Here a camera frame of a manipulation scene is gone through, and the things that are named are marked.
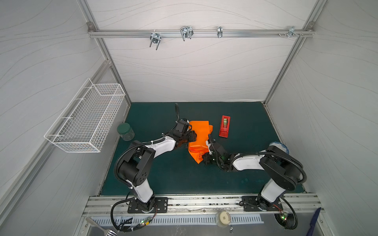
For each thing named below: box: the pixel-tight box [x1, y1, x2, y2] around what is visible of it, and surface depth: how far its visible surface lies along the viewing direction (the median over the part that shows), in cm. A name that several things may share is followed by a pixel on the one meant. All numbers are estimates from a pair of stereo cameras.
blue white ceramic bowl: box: [268, 141, 290, 155], surface depth 94 cm
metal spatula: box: [85, 217, 120, 236], surface depth 68 cm
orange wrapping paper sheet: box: [188, 120, 214, 165], surface depth 92 cm
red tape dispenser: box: [218, 115, 231, 139], surface depth 102 cm
